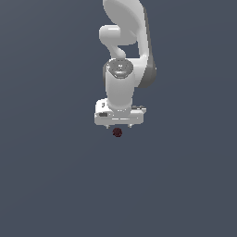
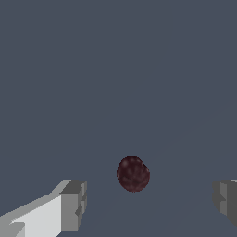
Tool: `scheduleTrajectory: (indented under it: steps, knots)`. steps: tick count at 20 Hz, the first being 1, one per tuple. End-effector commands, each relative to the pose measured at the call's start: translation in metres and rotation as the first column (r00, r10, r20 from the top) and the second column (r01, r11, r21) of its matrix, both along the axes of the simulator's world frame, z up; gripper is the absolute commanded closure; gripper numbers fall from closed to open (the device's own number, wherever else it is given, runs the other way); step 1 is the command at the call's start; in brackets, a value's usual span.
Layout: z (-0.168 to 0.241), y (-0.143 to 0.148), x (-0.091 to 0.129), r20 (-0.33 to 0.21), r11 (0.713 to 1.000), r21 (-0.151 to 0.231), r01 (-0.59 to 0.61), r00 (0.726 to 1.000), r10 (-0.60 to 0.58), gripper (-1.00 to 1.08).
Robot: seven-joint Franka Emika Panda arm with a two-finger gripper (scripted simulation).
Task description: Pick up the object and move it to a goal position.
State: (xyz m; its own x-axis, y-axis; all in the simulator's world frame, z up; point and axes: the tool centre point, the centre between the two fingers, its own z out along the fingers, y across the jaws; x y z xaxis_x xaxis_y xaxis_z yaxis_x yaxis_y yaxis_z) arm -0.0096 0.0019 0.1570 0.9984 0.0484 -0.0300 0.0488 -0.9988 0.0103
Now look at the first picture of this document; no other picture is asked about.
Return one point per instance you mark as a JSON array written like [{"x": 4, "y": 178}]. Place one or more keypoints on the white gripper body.
[{"x": 118, "y": 118}]

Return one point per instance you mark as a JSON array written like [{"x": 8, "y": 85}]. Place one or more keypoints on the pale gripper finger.
[
  {"x": 107, "y": 126},
  {"x": 130, "y": 126}
]

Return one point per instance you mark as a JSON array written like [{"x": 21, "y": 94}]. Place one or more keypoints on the small dark red ball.
[{"x": 117, "y": 132}]

